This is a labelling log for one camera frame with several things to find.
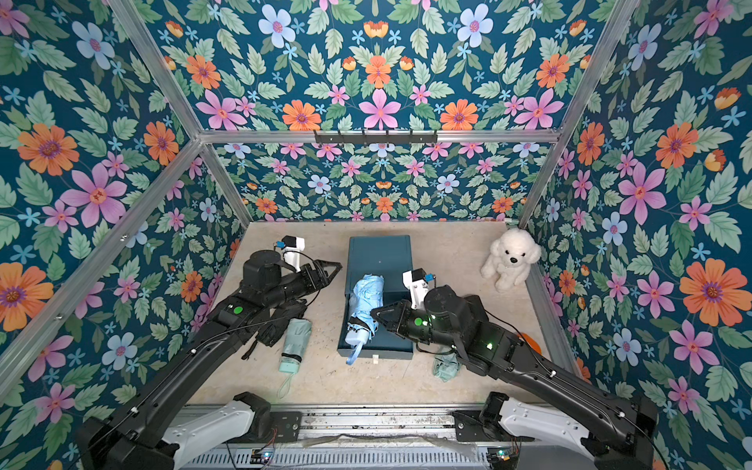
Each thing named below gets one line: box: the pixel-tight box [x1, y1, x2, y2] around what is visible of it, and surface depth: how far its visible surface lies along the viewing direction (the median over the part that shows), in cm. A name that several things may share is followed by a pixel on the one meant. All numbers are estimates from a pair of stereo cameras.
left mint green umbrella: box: [277, 317, 313, 399], surface depth 86 cm
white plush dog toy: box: [479, 227, 542, 292], surface depth 92 cm
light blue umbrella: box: [345, 274, 384, 366], surface depth 63 cm
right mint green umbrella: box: [432, 352, 461, 382], surface depth 81 cm
